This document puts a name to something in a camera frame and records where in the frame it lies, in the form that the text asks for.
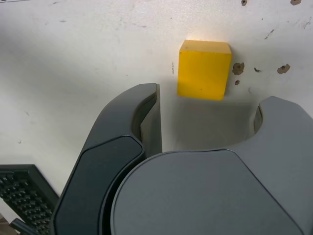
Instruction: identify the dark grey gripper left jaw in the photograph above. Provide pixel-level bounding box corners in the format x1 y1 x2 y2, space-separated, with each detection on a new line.
50 83 163 235

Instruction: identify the yellow cube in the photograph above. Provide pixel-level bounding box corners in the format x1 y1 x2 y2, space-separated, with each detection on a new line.
176 40 232 101

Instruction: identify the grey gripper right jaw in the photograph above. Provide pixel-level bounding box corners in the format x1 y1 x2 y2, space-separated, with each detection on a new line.
110 95 313 235

